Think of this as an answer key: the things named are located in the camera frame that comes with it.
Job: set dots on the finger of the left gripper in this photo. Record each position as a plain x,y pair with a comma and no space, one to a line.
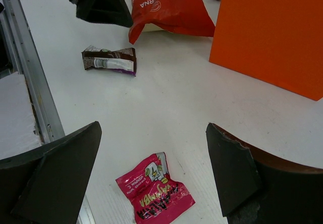
113,12

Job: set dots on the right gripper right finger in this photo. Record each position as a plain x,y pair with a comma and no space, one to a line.
255,186

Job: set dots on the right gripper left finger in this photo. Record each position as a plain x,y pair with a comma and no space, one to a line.
48,184

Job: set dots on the large red chips bag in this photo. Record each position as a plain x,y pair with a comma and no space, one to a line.
188,17

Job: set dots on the pink candy packet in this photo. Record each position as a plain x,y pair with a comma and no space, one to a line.
155,197

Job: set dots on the orange paper bag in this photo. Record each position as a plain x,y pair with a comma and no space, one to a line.
276,41

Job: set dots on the brown chocolate bar wrapper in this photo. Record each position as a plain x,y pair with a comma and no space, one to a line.
122,61

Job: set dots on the aluminium table frame rail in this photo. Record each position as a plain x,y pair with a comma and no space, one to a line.
24,58

